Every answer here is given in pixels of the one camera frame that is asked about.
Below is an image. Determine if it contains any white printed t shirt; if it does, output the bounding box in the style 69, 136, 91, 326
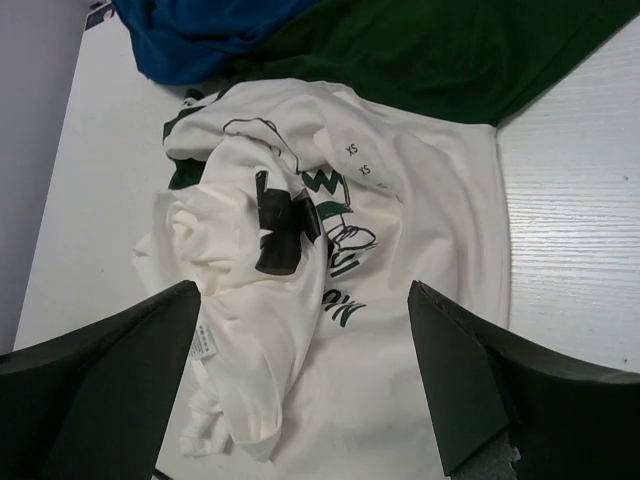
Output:
135, 79, 510, 469

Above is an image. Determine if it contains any dark green t shirt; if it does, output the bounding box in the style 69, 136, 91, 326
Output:
160, 0, 640, 190

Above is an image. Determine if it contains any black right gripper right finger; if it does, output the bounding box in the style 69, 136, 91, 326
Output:
408, 281, 639, 479

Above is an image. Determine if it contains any blue t shirt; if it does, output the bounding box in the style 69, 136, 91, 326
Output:
113, 0, 317, 86

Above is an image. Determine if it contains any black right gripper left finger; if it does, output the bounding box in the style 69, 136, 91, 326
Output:
1, 281, 200, 479

